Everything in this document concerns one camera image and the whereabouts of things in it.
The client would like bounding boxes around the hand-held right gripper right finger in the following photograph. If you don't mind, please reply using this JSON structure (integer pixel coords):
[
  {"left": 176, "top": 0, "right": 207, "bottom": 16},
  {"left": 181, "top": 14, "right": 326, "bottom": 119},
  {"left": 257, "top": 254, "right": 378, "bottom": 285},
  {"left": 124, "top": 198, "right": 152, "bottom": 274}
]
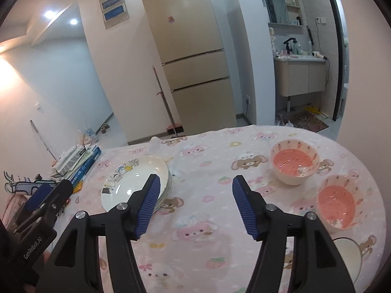
[{"left": 232, "top": 175, "right": 356, "bottom": 293}]

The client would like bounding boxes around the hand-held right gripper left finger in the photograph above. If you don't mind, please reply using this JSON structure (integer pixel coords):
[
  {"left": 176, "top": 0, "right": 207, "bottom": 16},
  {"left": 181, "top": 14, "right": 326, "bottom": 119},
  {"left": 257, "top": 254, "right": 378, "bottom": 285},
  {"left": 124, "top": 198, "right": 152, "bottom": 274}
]
[{"left": 36, "top": 174, "right": 161, "bottom": 293}]

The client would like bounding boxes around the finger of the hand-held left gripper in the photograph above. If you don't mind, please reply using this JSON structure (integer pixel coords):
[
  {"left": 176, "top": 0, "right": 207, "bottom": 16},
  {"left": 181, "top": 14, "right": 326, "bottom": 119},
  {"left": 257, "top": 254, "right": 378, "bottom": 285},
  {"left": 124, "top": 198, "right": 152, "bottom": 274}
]
[
  {"left": 27, "top": 184, "right": 52, "bottom": 213},
  {"left": 6, "top": 179, "right": 74, "bottom": 236}
]

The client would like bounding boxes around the pink carrot print bowl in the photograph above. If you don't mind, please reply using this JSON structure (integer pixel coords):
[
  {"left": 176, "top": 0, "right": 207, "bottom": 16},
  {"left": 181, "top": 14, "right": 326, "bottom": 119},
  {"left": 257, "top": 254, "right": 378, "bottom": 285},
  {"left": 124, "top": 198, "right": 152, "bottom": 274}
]
[
  {"left": 317, "top": 175, "right": 365, "bottom": 230},
  {"left": 270, "top": 139, "right": 321, "bottom": 186}
]

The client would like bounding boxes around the white ribbed bowl black rim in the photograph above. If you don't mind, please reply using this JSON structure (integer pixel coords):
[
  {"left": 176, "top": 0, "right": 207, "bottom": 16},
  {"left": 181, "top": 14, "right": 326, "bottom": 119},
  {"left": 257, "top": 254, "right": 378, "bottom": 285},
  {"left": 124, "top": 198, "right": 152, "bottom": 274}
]
[{"left": 328, "top": 237, "right": 365, "bottom": 286}]

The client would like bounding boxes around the blue white printed bag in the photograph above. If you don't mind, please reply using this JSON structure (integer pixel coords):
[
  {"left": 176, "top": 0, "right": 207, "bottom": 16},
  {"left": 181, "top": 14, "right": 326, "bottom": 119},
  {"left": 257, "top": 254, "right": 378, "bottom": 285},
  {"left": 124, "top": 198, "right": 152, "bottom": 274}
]
[{"left": 3, "top": 171, "right": 58, "bottom": 194}]

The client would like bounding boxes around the white grey booklet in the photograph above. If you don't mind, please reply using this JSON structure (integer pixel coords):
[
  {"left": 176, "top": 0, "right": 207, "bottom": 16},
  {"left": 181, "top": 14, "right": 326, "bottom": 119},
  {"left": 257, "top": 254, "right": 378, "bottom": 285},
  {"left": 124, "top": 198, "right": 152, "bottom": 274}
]
[{"left": 54, "top": 145, "right": 89, "bottom": 176}]

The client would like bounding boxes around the blue book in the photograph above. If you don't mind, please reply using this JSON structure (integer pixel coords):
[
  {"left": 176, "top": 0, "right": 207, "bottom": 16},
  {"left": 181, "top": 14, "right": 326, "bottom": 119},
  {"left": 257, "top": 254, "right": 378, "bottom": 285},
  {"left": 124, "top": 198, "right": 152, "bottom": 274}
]
[{"left": 72, "top": 146, "right": 102, "bottom": 185}]

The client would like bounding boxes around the pink cartoon print tablecloth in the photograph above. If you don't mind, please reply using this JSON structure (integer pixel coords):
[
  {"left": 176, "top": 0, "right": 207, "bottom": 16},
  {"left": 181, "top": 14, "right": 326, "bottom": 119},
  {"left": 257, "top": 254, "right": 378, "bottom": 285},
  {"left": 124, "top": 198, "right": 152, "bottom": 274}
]
[{"left": 6, "top": 125, "right": 386, "bottom": 293}]

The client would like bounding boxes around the white plastic bag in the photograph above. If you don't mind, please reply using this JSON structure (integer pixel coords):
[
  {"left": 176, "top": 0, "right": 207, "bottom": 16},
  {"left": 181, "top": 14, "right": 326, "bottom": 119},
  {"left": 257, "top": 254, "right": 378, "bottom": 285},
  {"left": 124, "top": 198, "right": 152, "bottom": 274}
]
[
  {"left": 78, "top": 126, "right": 100, "bottom": 145},
  {"left": 276, "top": 114, "right": 295, "bottom": 128}
]

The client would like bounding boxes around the patterned bath mat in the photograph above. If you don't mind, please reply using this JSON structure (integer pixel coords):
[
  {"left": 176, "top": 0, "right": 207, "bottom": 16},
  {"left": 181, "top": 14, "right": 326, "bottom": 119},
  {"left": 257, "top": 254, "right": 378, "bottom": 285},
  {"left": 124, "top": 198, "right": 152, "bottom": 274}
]
[{"left": 287, "top": 111, "right": 329, "bottom": 132}]

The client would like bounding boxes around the yellow dustpan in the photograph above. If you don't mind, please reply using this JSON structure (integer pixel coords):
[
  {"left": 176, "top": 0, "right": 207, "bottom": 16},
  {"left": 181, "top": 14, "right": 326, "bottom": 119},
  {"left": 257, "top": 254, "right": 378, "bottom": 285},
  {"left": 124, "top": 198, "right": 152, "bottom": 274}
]
[{"left": 304, "top": 106, "right": 329, "bottom": 119}]

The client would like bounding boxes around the beige vanity cabinet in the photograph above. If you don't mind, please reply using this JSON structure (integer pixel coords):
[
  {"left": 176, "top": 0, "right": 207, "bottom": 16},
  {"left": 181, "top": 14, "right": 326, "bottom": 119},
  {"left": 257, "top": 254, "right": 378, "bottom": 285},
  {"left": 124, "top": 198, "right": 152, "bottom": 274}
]
[{"left": 273, "top": 55, "right": 328, "bottom": 96}]

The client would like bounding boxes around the black faucet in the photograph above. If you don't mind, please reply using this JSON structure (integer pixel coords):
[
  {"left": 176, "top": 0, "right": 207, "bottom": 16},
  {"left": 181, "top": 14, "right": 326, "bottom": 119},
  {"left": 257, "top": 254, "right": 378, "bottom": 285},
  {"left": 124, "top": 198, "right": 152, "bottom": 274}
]
[{"left": 282, "top": 37, "right": 297, "bottom": 55}]

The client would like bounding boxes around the white doll figurine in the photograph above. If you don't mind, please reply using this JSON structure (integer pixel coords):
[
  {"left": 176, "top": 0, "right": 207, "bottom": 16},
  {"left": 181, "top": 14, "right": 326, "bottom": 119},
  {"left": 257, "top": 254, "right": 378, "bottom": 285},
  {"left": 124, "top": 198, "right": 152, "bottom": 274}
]
[{"left": 269, "top": 27, "right": 278, "bottom": 54}]

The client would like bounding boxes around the beige three door refrigerator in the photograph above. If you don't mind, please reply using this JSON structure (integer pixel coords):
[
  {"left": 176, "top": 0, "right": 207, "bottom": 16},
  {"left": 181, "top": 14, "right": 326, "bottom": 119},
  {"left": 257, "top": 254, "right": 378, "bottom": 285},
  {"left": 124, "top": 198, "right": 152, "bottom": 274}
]
[{"left": 137, "top": 0, "right": 237, "bottom": 136}]

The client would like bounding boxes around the black framed sliding door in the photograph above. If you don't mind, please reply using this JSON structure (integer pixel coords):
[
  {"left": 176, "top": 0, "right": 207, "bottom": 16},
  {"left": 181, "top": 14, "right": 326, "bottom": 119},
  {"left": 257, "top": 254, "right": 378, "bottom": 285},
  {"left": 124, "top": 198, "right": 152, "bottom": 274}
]
[{"left": 321, "top": 0, "right": 350, "bottom": 122}]

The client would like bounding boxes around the grey electrical panel box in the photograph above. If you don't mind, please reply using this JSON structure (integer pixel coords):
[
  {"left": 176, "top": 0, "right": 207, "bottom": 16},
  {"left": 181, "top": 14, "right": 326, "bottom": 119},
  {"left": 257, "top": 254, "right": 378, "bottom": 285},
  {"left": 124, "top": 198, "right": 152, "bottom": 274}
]
[{"left": 98, "top": 0, "right": 126, "bottom": 30}]

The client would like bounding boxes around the white long handle stick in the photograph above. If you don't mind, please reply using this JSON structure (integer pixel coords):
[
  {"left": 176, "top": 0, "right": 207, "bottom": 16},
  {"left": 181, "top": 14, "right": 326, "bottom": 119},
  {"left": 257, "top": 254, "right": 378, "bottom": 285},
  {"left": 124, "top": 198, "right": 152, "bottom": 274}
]
[{"left": 30, "top": 120, "right": 57, "bottom": 161}]

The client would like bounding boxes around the long handle mop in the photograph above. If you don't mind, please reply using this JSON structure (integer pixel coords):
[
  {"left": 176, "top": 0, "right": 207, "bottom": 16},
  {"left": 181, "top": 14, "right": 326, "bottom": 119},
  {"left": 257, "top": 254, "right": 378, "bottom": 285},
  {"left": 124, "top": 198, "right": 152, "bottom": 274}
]
[{"left": 152, "top": 65, "right": 185, "bottom": 138}]

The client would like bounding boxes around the black power cable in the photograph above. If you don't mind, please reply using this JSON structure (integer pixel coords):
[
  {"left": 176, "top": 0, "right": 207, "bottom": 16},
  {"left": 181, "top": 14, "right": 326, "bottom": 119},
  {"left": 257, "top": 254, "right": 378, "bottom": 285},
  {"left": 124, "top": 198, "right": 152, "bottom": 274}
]
[{"left": 318, "top": 57, "right": 332, "bottom": 110}]

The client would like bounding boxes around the mirror wall cabinet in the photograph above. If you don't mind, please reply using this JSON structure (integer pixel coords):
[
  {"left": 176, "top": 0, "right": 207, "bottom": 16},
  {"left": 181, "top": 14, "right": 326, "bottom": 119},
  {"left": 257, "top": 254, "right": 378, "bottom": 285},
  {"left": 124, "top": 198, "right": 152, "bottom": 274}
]
[{"left": 264, "top": 0, "right": 304, "bottom": 26}]

